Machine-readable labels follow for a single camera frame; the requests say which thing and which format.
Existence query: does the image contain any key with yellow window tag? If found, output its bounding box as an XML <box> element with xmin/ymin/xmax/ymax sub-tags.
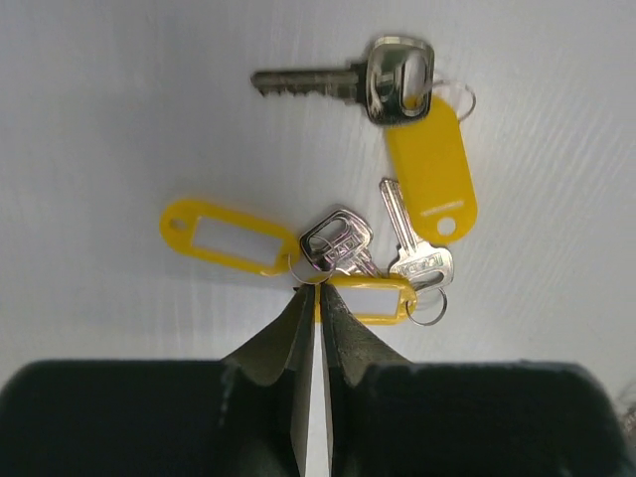
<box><xmin>159</xmin><ymin>198</ymin><xmax>384</xmax><ymax>287</ymax></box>

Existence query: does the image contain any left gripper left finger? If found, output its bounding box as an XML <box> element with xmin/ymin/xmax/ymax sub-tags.
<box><xmin>1</xmin><ymin>286</ymin><xmax>316</xmax><ymax>476</ymax></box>

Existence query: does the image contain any key with solid yellow tag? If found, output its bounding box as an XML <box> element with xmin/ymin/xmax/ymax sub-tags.
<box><xmin>250</xmin><ymin>36</ymin><xmax>478</xmax><ymax>244</ymax></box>

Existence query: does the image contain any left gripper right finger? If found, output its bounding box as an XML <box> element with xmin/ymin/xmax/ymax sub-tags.
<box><xmin>320</xmin><ymin>285</ymin><xmax>635</xmax><ymax>476</ymax></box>

